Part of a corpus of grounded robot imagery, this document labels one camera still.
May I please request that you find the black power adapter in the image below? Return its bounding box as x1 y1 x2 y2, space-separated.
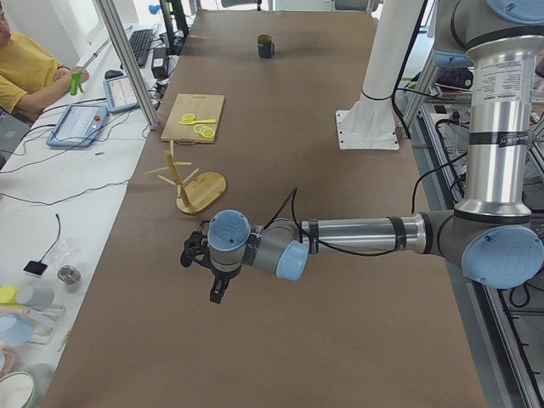
151 48 169 80

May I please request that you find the blue teach pendant far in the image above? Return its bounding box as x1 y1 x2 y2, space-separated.
103 76 139 114

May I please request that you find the small steel cup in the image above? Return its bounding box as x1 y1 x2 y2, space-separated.
57 265 82 293

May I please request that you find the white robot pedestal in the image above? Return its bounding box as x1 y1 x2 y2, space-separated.
336 0 427 150

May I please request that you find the pale lemon slice toy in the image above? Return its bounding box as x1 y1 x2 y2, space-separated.
193 124 215 139

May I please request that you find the dark teal mug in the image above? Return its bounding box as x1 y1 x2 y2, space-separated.
257 34 275 59

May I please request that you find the blue teach pendant near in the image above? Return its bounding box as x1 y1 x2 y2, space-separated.
46 104 108 149

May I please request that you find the wooden mug rack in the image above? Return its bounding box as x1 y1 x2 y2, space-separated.
144 141 227 215

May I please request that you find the green handled grabber stick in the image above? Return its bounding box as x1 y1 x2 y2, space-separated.
70 39 111 96

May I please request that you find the bamboo cutting board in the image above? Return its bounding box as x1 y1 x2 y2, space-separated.
161 93 225 144

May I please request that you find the person in yellow shirt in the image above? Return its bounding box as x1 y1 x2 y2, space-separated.
1 13 82 123

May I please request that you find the yellow cup lying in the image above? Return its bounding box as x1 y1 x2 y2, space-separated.
0 286 19 305

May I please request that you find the yellow lemon slice toy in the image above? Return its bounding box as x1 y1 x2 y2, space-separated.
178 112 217 125

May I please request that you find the black keyboard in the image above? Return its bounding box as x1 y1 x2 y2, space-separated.
129 28 154 67

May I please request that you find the grey cup lying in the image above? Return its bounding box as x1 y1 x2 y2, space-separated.
16 286 54 310

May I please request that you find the blue teach pendant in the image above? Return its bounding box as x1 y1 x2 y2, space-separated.
103 76 139 114
46 104 108 149

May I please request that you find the aluminium frame post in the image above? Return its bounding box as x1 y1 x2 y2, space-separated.
96 0 158 130

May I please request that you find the black square pad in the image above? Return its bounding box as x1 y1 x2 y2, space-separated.
23 260 48 276

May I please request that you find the white green rimmed bowl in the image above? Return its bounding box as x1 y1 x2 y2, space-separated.
1 371 37 408

